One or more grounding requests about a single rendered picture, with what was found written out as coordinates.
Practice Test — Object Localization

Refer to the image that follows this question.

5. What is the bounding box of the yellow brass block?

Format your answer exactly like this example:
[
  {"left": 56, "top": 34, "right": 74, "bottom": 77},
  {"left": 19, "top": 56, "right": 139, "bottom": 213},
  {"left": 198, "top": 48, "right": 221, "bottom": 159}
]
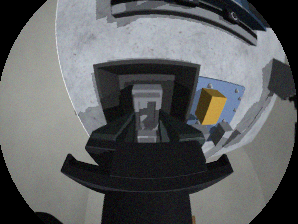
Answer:
[{"left": 195, "top": 88, "right": 227, "bottom": 125}]

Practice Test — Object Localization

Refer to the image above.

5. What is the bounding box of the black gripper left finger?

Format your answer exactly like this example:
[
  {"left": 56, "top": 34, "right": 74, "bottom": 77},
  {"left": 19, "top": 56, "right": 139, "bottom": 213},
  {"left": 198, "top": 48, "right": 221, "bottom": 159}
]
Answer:
[{"left": 88, "top": 109, "right": 136, "bottom": 142}]

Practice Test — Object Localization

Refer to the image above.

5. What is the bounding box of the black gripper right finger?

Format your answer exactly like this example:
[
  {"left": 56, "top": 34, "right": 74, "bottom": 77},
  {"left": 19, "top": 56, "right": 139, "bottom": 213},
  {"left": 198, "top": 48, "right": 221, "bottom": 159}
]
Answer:
[{"left": 158, "top": 109, "right": 205, "bottom": 147}]

